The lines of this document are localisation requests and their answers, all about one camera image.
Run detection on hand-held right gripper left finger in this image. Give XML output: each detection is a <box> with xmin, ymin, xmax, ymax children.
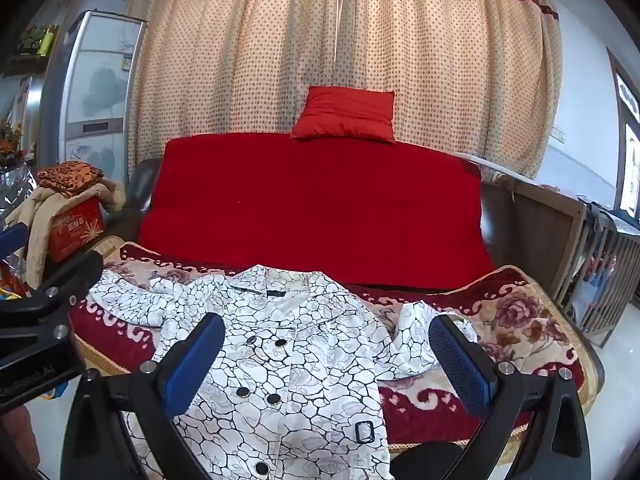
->
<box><xmin>60</xmin><ymin>312</ymin><xmax>226</xmax><ymax>480</ymax></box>

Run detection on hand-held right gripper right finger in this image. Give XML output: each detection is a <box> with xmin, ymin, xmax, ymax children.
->
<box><xmin>429</xmin><ymin>312</ymin><xmax>593</xmax><ymax>480</ymax></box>

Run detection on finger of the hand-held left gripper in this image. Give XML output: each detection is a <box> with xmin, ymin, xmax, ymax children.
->
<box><xmin>0</xmin><ymin>222</ymin><xmax>30</xmax><ymax>262</ymax></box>
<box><xmin>0</xmin><ymin>249</ymin><xmax>104</xmax><ymax>357</ymax></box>

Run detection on white black-veined patterned coat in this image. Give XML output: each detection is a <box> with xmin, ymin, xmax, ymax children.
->
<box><xmin>89</xmin><ymin>265</ymin><xmax>478</xmax><ymax>480</ymax></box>

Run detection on person's left forearm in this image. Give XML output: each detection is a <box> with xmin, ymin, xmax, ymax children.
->
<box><xmin>0</xmin><ymin>400</ymin><xmax>42</xmax><ymax>471</ymax></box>

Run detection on beige fur-trimmed coat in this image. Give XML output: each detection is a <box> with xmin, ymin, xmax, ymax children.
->
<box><xmin>5</xmin><ymin>180</ymin><xmax>126</xmax><ymax>286</ymax></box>

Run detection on silver foil wrapping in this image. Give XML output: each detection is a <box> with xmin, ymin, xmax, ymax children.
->
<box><xmin>0</xmin><ymin>166</ymin><xmax>48</xmax><ymax>228</ymax></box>

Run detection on red cardboard box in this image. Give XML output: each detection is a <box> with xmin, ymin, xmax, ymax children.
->
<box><xmin>45</xmin><ymin>195</ymin><xmax>106</xmax><ymax>263</ymax></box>

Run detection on floral red beige blanket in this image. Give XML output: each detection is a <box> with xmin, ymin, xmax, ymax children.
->
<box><xmin>67</xmin><ymin>240</ymin><xmax>606</xmax><ymax>461</ymax></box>

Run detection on orange black patterned cloth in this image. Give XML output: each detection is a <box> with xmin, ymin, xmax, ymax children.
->
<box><xmin>36</xmin><ymin>161</ymin><xmax>105</xmax><ymax>200</ymax></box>

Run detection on orange artificial flower bouquet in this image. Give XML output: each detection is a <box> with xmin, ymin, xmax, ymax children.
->
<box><xmin>0</xmin><ymin>119</ymin><xmax>25</xmax><ymax>163</ymax></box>

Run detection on dark brown leather sofa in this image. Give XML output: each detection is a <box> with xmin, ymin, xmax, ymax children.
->
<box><xmin>102</xmin><ymin>157</ymin><xmax>518</xmax><ymax>311</ymax></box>

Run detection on wooden display cabinet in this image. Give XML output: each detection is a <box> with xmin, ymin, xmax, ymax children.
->
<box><xmin>0</xmin><ymin>20</ymin><xmax>61</xmax><ymax>171</ymax></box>

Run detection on red sofa cover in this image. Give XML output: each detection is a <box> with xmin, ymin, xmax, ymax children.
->
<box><xmin>137</xmin><ymin>132</ymin><xmax>496</xmax><ymax>293</ymax></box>

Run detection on green artificial plant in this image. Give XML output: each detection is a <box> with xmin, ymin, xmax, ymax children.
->
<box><xmin>17</xmin><ymin>24</ymin><xmax>48</xmax><ymax>56</ymax></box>

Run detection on white flat board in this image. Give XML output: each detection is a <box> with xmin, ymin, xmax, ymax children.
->
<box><xmin>462</xmin><ymin>152</ymin><xmax>536</xmax><ymax>181</ymax></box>

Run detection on beige dotted curtain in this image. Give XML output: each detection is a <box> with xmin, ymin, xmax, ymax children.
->
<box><xmin>122</xmin><ymin>0</ymin><xmax>563</xmax><ymax>186</ymax></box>

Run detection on red pillow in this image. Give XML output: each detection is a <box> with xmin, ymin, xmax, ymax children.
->
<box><xmin>290</xmin><ymin>85</ymin><xmax>396</xmax><ymax>146</ymax></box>

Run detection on framed wall picture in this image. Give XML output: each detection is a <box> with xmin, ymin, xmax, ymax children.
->
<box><xmin>605</xmin><ymin>47</ymin><xmax>640</xmax><ymax>221</ymax></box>

